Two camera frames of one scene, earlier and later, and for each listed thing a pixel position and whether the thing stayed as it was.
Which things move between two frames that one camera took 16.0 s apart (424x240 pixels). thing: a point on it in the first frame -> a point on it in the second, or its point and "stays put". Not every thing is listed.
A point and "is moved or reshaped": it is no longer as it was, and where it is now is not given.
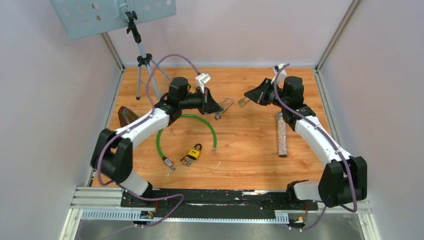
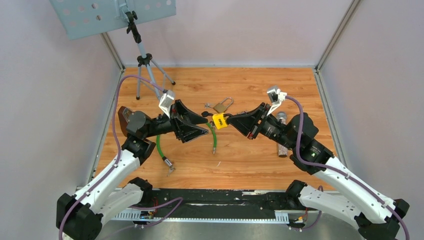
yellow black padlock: x=194 y=153 -> x=219 y=120
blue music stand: x=79 y=17 stays put
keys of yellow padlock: x=188 y=162 is moved or reshaped
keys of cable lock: x=171 y=169 stays put
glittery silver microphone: x=282 y=135 stays put
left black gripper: x=208 y=104 -> x=184 y=131
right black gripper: x=257 y=94 -> x=246 y=122
